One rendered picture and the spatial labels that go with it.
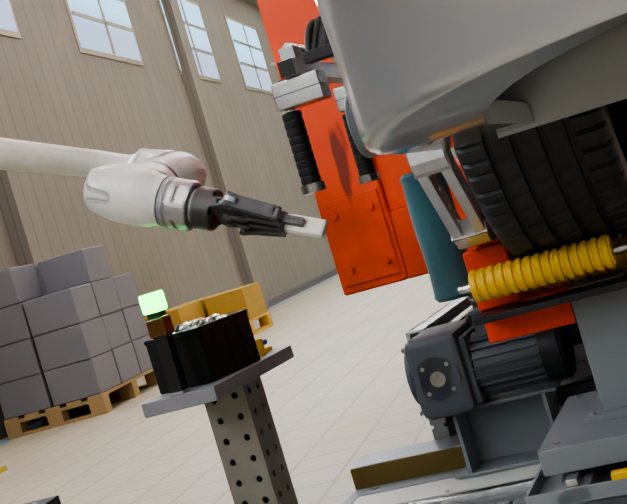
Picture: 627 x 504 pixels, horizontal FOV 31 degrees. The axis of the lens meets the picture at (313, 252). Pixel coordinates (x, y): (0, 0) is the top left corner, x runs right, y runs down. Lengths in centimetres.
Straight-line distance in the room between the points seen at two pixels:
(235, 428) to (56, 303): 474
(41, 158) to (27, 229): 627
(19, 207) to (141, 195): 647
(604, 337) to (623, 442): 21
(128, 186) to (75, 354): 518
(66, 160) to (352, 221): 74
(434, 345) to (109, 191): 78
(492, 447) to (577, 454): 66
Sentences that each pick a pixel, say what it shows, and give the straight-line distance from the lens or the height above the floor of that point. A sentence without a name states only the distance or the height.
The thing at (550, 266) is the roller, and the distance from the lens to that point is 195.
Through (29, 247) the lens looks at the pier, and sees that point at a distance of 840.
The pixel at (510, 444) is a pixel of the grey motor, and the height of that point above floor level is 11.
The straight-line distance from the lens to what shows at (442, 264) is 222.
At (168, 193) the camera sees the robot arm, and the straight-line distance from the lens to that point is 198.
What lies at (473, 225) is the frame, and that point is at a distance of 196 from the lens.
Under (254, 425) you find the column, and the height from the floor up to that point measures 32.
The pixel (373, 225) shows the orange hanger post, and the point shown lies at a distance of 261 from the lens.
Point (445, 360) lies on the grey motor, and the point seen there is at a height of 35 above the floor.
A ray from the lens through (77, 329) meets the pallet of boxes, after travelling 712.
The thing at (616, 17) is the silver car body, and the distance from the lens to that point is 107.
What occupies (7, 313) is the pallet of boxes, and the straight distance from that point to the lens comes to 731.
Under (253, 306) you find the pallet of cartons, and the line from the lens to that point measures 1010.
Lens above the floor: 68
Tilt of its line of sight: 1 degrees down
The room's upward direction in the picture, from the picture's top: 17 degrees counter-clockwise
